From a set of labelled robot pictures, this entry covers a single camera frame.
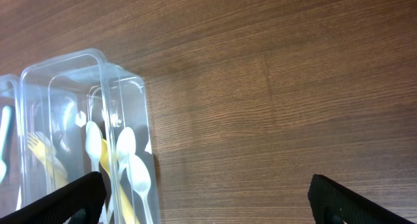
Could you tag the yellow plastic fork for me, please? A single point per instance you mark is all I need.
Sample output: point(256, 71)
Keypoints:
point(43, 149)

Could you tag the right clear plastic container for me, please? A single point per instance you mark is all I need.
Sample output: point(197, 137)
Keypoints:
point(58, 97)

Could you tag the left clear plastic container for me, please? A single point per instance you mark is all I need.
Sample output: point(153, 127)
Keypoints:
point(10, 186)

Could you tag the clear plastic container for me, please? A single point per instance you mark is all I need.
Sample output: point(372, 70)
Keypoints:
point(58, 97)
point(10, 186)

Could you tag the yellow plastic spoon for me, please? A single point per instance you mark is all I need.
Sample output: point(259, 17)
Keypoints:
point(127, 209)

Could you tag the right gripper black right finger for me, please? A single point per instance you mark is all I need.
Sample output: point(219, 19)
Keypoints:
point(333, 203)

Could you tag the white plastic spoon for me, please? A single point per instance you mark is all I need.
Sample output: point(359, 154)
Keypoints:
point(93, 143)
point(140, 180)
point(126, 145)

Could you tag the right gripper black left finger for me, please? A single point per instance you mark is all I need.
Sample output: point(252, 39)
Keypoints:
point(80, 201)

